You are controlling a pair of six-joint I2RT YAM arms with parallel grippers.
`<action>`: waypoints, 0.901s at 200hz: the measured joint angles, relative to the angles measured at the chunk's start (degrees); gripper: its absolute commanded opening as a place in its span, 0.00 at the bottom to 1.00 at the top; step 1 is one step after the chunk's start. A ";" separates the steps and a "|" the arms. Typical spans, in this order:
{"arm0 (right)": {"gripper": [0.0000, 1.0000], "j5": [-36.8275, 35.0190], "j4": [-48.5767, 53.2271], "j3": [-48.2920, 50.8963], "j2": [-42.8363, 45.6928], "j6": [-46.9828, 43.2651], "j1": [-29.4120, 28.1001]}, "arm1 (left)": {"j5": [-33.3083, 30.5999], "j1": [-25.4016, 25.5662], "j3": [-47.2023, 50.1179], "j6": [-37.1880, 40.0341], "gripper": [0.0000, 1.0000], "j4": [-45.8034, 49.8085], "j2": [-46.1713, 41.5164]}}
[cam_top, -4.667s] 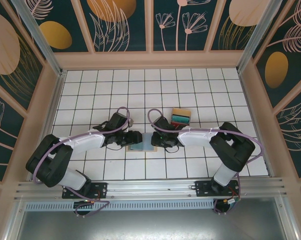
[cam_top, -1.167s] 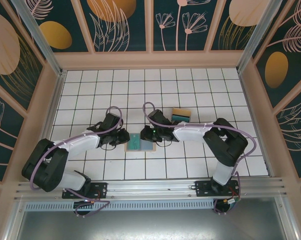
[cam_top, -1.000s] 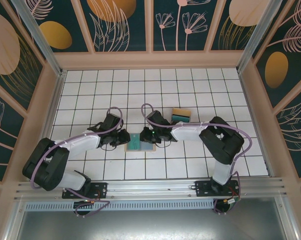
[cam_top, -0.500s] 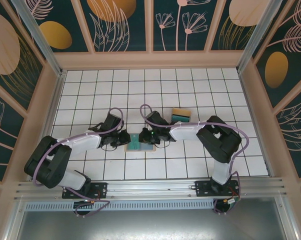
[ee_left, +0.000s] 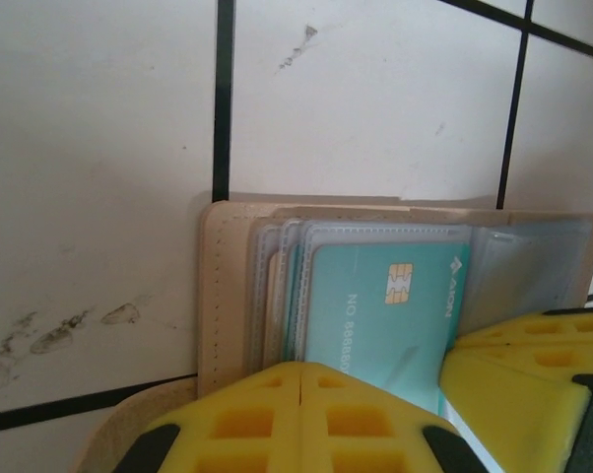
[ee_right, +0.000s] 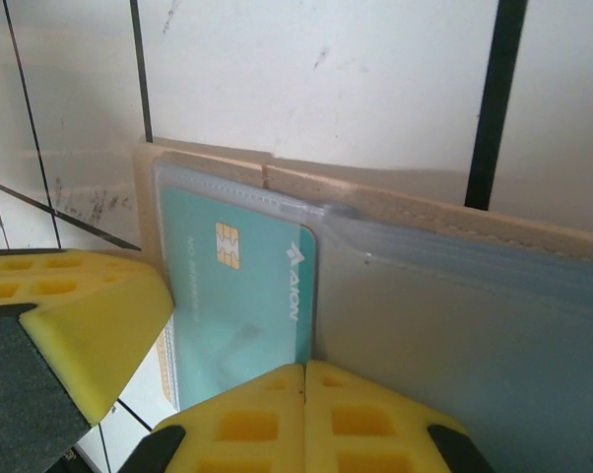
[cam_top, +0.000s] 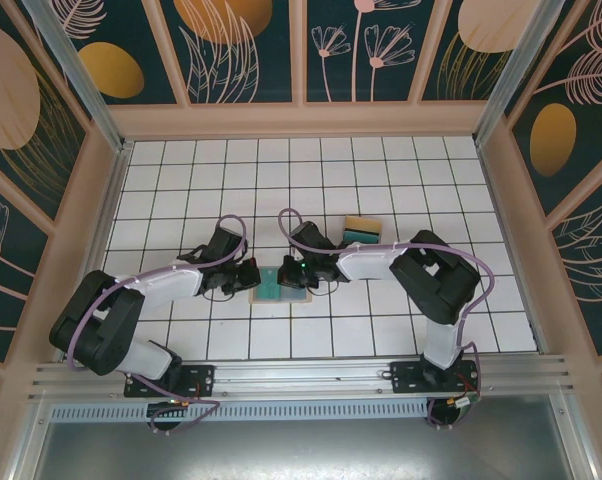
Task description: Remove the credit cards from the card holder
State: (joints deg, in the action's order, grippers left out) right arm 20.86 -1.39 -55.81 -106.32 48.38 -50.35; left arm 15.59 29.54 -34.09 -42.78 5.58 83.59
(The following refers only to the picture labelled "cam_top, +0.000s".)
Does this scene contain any teal credit card stack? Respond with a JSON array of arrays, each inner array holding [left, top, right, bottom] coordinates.
[[341, 229, 383, 246]]

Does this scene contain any yellow credit card stack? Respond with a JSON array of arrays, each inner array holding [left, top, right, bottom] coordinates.
[[344, 215, 383, 232]]

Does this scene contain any stack of coloured blocks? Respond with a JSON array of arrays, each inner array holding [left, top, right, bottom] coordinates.
[[341, 214, 385, 251]]

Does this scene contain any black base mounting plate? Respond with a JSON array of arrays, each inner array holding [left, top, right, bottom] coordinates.
[[124, 364, 217, 399], [389, 360, 482, 394]]

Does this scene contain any grey metal sheet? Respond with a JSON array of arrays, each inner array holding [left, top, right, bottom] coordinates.
[[30, 418, 575, 480]]

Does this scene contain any purple cable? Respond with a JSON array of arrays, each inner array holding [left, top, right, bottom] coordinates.
[[278, 208, 495, 431], [65, 214, 248, 435]]

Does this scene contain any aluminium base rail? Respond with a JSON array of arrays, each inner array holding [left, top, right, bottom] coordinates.
[[28, 353, 577, 404]]

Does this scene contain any grey slotted cable duct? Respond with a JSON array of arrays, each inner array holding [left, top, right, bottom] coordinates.
[[48, 399, 432, 422]]

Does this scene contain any aluminium frame post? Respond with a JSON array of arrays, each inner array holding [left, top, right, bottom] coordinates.
[[20, 0, 135, 154], [473, 0, 577, 146]]

